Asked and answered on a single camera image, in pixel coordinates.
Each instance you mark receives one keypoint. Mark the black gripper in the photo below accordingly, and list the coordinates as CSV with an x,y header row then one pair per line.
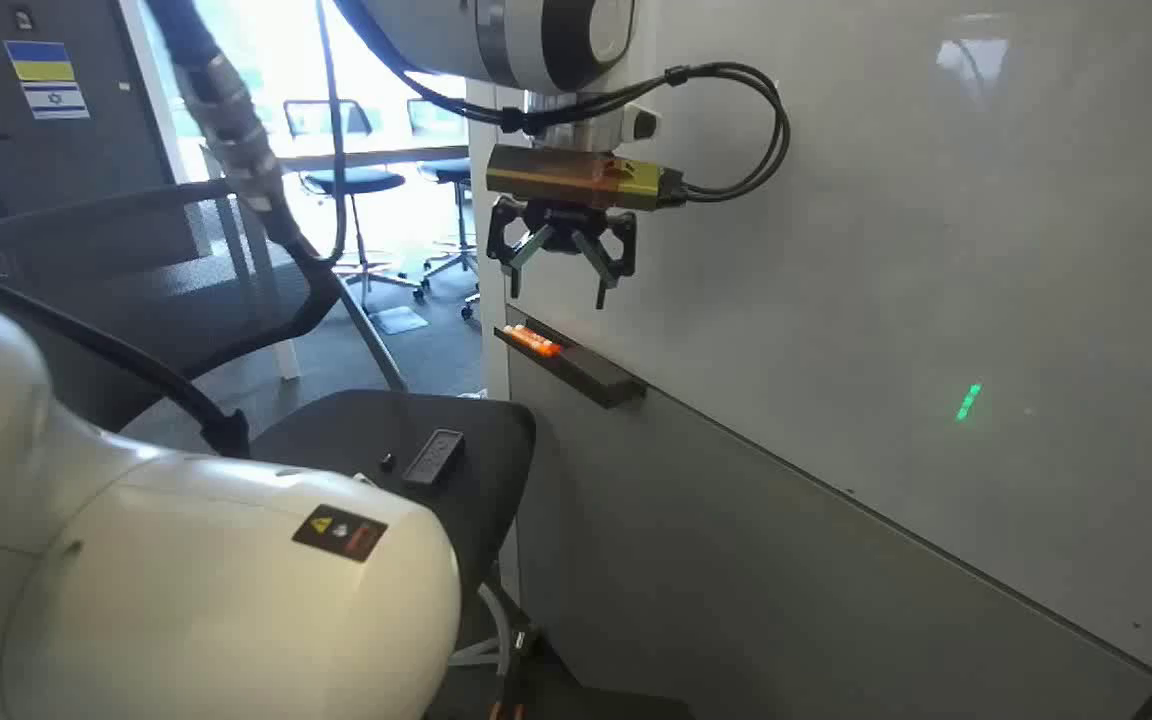
x,y
567,230

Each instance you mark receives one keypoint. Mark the dark felt eraser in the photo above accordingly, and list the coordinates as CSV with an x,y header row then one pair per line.
x,y
434,459

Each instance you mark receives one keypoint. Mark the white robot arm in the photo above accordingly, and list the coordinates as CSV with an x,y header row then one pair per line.
x,y
175,586

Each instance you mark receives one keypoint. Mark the dark whiteboard tray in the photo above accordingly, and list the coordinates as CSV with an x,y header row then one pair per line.
x,y
576,367

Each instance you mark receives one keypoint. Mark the white glass whiteboard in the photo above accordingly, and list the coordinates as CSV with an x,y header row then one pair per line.
x,y
895,459

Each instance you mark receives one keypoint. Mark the blue stool right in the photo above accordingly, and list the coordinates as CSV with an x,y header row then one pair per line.
x,y
427,120

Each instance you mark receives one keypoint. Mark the blue stool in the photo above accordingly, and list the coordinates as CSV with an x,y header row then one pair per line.
x,y
344,185
427,120

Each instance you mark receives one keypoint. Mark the blue stool left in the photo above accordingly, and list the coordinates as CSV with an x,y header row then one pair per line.
x,y
344,185

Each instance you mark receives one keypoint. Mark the black office chair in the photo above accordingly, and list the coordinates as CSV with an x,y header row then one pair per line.
x,y
136,296

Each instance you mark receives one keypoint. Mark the blue yellow wall sign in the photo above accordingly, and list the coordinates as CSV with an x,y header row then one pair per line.
x,y
44,80

